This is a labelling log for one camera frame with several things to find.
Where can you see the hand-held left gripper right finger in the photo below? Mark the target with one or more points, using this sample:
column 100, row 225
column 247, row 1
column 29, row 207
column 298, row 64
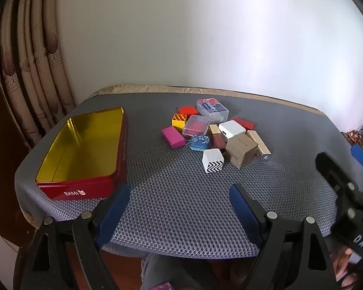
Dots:
column 245, row 211

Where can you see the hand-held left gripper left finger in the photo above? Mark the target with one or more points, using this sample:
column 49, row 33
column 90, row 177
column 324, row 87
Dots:
column 115, row 208

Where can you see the brown cardboard box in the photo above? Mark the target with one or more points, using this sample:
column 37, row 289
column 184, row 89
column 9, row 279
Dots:
column 240, row 152

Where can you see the white box chevron print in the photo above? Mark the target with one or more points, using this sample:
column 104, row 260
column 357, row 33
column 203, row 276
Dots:
column 213, row 157

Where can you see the long beige box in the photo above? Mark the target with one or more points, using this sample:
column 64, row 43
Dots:
column 258, row 142

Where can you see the red tin box gold interior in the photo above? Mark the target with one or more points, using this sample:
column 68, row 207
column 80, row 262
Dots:
column 78, row 145

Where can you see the blue cartoon pouch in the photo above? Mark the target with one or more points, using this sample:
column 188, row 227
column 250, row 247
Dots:
column 199, row 143

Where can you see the white rounded box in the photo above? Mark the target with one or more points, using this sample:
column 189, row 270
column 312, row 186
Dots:
column 231, row 128

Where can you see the pink box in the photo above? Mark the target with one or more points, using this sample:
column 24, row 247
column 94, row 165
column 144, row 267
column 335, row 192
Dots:
column 173, row 137

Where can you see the clear case pink insert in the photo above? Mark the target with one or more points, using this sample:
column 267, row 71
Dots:
column 196, row 126

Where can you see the yellow striped box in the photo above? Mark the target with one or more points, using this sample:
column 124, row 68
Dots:
column 178, row 122

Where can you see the clear case blue red label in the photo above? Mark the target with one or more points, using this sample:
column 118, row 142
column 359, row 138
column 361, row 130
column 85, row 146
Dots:
column 213, row 108

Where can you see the red rounded box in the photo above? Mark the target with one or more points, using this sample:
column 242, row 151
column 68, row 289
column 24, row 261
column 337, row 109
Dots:
column 189, row 110

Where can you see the person's right hand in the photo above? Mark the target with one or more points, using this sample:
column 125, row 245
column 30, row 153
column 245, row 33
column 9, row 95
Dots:
column 342, row 264

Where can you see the colourful clutter pile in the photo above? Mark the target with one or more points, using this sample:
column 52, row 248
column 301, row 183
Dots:
column 358, row 134

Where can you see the person's grey trousers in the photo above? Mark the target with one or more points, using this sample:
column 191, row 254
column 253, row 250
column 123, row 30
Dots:
column 169, row 272

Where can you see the purple patterned clothing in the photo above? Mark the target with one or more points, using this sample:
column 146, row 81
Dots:
column 163, row 287

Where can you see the beige leaf print curtain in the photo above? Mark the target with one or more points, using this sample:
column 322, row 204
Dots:
column 39, row 66

